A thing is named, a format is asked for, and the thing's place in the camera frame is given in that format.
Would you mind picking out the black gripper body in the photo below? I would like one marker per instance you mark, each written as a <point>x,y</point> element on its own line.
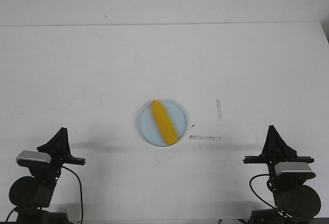
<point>271,162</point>
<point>59,157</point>

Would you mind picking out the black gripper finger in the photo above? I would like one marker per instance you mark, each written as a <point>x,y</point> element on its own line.
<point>58,145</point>
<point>275,146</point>

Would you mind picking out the light blue round plate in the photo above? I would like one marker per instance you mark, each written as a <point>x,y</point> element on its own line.
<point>147,128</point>

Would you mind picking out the yellow corn cob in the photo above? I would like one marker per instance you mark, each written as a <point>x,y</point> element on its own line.
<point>164,123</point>

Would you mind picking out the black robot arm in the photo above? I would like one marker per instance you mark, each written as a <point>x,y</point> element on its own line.
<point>32,194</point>
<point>294,202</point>

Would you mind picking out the tape strip on table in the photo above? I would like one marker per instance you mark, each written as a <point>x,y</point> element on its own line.
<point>204,138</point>

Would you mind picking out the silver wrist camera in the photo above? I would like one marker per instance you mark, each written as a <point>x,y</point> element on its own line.
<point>294,169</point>
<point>32,156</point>

